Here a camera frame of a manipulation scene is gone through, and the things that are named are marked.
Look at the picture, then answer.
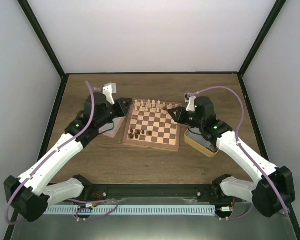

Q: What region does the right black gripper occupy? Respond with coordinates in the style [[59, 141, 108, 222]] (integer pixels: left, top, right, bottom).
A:
[[168, 107, 204, 130]]

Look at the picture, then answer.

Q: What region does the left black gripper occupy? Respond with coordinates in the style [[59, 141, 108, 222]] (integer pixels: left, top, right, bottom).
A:
[[97, 98, 133, 128]]

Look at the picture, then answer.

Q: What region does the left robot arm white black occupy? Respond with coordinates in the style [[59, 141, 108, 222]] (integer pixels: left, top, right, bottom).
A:
[[3, 92, 133, 223]]

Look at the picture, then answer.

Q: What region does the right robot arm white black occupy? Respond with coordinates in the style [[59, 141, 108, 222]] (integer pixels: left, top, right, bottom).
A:
[[168, 106, 296, 218]]

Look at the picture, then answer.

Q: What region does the wooden chess board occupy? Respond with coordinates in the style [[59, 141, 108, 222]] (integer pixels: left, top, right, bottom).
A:
[[122, 98, 182, 152]]

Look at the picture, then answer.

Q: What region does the pink rimmed metal tin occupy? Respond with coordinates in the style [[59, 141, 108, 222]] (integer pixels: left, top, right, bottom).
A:
[[99, 117, 125, 138]]

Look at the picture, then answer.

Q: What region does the yellow rimmed metal tin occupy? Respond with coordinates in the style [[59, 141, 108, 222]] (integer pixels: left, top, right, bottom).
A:
[[183, 127, 219, 158]]

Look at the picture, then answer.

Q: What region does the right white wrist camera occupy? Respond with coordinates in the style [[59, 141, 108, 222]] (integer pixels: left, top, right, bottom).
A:
[[184, 93, 196, 112]]

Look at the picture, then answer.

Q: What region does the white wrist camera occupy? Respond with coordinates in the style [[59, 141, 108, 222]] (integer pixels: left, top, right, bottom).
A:
[[102, 82, 117, 105], [184, 93, 196, 112]]

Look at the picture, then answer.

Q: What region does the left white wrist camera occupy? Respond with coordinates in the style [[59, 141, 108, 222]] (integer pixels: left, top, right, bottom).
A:
[[102, 82, 117, 105]]

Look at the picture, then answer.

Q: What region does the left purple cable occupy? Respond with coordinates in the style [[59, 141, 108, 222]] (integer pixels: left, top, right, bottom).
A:
[[4, 80, 121, 225]]

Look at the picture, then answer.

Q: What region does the purple cable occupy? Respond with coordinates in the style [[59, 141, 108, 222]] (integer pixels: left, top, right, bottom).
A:
[[189, 85, 291, 222], [4, 80, 121, 225]]

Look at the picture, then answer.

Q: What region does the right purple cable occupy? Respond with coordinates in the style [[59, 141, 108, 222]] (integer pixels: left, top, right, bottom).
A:
[[189, 85, 291, 222]]

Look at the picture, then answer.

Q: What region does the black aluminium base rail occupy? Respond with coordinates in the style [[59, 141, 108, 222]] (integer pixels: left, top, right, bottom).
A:
[[22, 183, 286, 203]]

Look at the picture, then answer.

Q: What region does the light blue slotted cable duct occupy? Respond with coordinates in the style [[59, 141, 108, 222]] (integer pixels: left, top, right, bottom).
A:
[[44, 205, 216, 216]]

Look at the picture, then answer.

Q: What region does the black enclosure frame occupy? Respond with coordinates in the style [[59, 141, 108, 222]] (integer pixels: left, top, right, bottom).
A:
[[3, 0, 300, 240]]

